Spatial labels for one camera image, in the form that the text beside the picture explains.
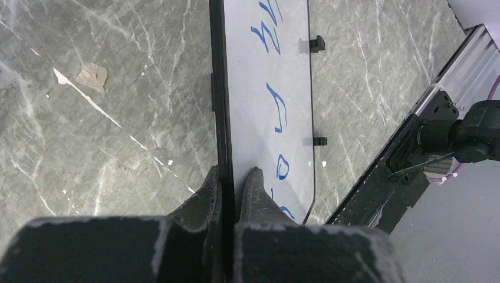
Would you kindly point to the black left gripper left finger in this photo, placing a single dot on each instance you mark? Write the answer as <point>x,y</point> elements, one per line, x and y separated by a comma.
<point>182,246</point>

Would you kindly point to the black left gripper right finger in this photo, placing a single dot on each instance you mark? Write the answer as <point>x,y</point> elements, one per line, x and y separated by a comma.
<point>271,247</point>

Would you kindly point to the white whiteboard black frame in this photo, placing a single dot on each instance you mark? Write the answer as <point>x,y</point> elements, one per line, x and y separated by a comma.
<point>263,103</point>

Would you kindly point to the torn brown tape patch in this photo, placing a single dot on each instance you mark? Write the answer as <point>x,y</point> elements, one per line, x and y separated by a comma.
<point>93,76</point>

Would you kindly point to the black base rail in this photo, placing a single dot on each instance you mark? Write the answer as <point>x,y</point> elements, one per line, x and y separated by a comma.
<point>376,202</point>

